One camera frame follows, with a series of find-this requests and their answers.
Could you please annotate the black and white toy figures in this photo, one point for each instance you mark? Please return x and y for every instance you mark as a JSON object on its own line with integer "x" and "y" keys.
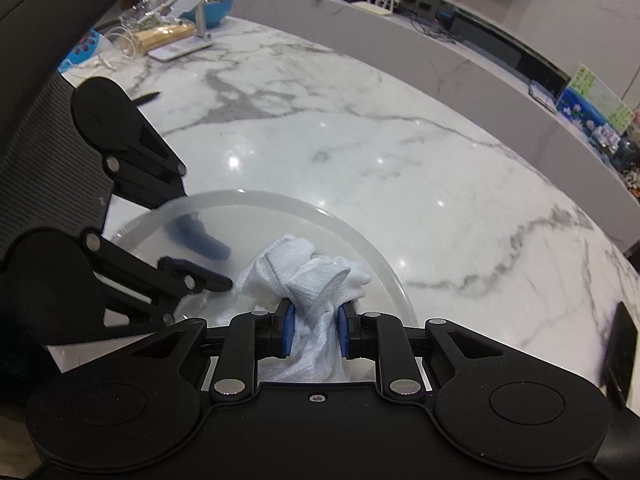
{"x": 632, "y": 177}

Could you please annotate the blue bowl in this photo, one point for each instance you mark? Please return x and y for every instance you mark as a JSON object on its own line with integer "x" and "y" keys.
{"x": 220, "y": 7}

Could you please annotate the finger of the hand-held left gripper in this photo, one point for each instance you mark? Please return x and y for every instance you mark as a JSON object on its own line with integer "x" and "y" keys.
{"x": 200, "y": 284}
{"x": 200, "y": 240}

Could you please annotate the white phone stand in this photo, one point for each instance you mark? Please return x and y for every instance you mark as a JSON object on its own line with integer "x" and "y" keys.
{"x": 192, "y": 10}

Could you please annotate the dark glass jar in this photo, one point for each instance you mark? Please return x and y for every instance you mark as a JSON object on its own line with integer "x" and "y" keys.
{"x": 627, "y": 152}

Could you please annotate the lotus painting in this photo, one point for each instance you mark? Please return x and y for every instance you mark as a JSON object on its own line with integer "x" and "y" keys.
{"x": 595, "y": 100}

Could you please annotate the white cloth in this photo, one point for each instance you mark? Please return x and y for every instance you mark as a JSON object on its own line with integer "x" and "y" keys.
{"x": 310, "y": 270}

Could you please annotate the small photo frame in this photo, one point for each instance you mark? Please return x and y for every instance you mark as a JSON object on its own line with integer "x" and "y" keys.
{"x": 605, "y": 137}

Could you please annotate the grey flat device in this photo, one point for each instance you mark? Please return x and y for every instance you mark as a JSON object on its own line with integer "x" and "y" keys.
{"x": 542, "y": 96}

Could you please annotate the black pen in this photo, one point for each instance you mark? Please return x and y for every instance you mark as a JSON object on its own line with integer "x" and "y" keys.
{"x": 147, "y": 97}

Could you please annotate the bamboo skewers pack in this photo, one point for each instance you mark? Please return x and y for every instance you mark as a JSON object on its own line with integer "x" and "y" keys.
{"x": 165, "y": 37}

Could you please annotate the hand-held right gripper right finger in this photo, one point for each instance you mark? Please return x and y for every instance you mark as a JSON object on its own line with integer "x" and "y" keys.
{"x": 344, "y": 330}

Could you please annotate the clear plastic bowl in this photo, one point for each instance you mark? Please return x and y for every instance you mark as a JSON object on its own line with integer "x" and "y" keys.
{"x": 310, "y": 227}

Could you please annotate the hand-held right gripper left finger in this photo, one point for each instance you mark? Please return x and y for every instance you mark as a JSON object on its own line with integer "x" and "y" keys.
{"x": 286, "y": 330}

